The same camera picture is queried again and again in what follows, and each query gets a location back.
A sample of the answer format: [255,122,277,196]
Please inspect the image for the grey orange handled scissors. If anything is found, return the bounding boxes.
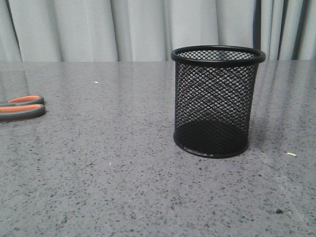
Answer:
[0,95,46,122]

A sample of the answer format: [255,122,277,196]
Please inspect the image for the black mesh pen bucket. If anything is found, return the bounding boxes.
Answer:
[171,45,266,158]

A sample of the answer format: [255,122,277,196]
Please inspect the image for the white grey curtain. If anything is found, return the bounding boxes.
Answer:
[0,0,316,62]

